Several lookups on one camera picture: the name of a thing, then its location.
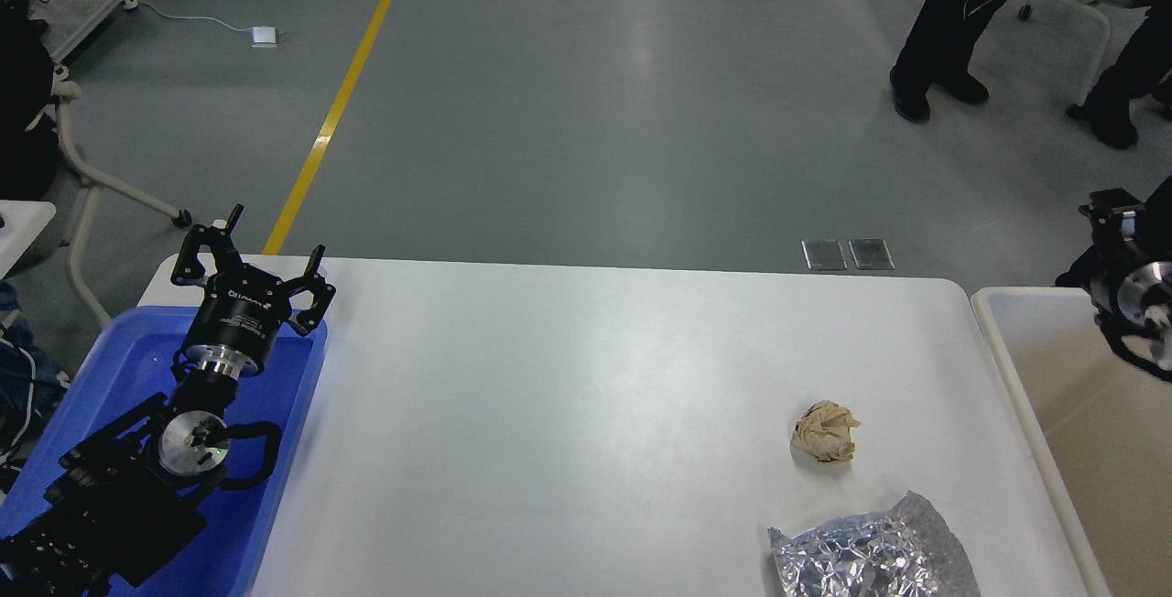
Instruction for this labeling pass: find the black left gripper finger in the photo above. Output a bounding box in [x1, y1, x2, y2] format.
[280, 245, 336, 337]
[171, 205, 246, 289]

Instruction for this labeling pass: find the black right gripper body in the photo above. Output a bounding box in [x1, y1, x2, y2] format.
[1079, 189, 1168, 323]

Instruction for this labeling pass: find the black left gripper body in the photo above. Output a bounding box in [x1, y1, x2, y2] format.
[180, 272, 289, 376]

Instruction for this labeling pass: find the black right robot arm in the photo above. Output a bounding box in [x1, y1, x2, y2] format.
[1081, 189, 1171, 384]

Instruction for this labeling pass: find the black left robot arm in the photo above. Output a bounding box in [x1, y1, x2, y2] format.
[4, 205, 338, 596]

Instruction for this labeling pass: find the blue plastic bin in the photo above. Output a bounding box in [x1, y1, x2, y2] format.
[4, 306, 327, 596]

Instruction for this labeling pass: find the white side table corner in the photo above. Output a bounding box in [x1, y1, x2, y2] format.
[1, 199, 56, 278]

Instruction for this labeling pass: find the beige plastic bin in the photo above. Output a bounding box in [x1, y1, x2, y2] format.
[970, 287, 1171, 596]

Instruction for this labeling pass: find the person at left edge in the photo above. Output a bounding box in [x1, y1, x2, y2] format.
[1, 0, 59, 201]

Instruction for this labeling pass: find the right metal floor plate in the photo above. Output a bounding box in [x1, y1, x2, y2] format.
[847, 238, 895, 271]

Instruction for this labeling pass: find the metal floor plate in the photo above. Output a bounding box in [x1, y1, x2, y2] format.
[847, 238, 895, 271]
[802, 239, 847, 271]

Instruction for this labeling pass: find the metal platform cart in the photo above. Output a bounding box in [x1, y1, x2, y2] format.
[30, 0, 123, 62]

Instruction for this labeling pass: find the person in black trousers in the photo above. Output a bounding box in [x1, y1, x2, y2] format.
[890, 0, 1007, 123]

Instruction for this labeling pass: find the left metal floor plate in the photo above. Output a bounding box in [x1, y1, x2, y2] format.
[802, 239, 847, 271]

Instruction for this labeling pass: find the crumpled brown paper ball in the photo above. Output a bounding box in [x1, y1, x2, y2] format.
[791, 398, 861, 464]

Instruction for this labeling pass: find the crumpled silver foil bag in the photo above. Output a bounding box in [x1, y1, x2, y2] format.
[766, 491, 981, 596]

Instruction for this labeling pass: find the white chair frame left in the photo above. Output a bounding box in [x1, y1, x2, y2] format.
[50, 79, 192, 330]

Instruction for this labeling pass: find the white power adapter with cable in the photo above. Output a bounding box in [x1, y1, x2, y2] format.
[120, 0, 280, 47]

